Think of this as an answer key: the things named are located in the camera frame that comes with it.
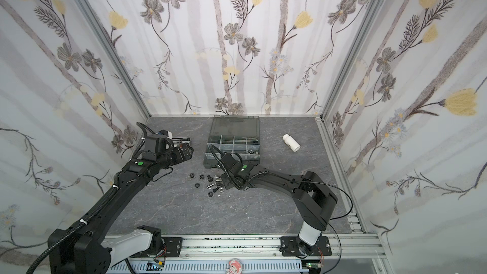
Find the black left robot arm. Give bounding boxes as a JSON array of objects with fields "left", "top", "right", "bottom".
[{"left": 44, "top": 134, "right": 194, "bottom": 273}]

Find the green compartment organizer box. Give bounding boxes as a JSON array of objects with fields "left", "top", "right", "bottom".
[{"left": 204, "top": 115, "right": 261, "bottom": 169}]

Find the black corrugated cable conduit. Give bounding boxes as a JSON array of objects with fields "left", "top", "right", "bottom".
[{"left": 25, "top": 186, "right": 119, "bottom": 274}]

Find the white plastic bottle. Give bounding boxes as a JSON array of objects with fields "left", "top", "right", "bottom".
[{"left": 282, "top": 134, "right": 301, "bottom": 152}]

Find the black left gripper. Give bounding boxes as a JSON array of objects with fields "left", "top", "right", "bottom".
[{"left": 156, "top": 143, "right": 195, "bottom": 171}]

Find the pink cartoon figure sticker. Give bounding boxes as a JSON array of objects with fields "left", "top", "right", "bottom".
[{"left": 227, "top": 259, "right": 243, "bottom": 274}]

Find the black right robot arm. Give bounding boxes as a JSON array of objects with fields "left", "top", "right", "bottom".
[{"left": 216, "top": 151, "right": 338, "bottom": 248}]

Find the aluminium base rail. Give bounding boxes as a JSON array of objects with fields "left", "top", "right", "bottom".
[{"left": 109, "top": 233, "right": 394, "bottom": 273}]

